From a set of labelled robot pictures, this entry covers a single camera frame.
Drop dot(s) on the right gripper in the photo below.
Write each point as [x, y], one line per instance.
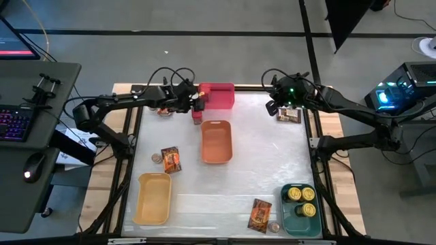
[289, 95]

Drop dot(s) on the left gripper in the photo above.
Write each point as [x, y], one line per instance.
[184, 98]

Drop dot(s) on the brown white-label spice packet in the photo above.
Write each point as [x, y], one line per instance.
[289, 116]

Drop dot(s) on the orange foil spice packet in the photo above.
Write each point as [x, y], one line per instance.
[259, 216]
[171, 160]
[165, 112]

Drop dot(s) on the small glass spice jar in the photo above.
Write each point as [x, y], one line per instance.
[153, 109]
[156, 158]

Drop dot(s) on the yellow lid spice jar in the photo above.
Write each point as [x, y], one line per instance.
[308, 210]
[308, 194]
[294, 194]

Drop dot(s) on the small silver can bottom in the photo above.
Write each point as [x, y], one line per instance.
[274, 227]

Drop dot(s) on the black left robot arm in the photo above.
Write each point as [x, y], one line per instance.
[112, 99]

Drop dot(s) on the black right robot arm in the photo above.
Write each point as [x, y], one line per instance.
[354, 109]

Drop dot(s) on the red plastic bin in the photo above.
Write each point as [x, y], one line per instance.
[221, 98]

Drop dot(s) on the orange plastic bin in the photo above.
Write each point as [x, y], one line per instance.
[217, 143]

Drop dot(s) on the white glossy table sheet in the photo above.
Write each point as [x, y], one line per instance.
[259, 163]

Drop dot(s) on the yellow plastic bin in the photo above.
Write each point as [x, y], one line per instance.
[153, 200]

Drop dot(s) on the black lit computer tower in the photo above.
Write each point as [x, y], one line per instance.
[402, 88]

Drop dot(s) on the teal plastic bin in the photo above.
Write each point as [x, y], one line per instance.
[301, 228]

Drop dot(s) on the black desk foot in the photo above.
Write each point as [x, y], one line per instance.
[73, 148]

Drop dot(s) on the white paper sheet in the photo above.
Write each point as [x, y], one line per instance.
[73, 165]

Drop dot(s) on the white fan base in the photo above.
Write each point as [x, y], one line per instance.
[427, 47]

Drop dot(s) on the grey equipment stand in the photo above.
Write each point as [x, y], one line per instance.
[422, 160]

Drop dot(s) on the black computer mouse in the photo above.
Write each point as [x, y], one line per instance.
[33, 167]

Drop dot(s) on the grey desk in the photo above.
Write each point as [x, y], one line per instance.
[20, 85]

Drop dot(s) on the black desk caster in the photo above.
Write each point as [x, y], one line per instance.
[46, 212]

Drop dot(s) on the black backlit keyboard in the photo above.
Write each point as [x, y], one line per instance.
[13, 122]

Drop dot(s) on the computer monitor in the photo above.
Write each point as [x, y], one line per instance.
[13, 42]

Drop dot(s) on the black table frame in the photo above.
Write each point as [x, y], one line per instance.
[259, 88]

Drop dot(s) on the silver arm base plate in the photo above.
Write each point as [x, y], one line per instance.
[314, 142]

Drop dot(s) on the silver bottom bracket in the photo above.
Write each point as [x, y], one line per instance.
[316, 242]
[126, 241]

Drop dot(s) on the black desk clamp mount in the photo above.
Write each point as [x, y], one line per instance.
[42, 90]

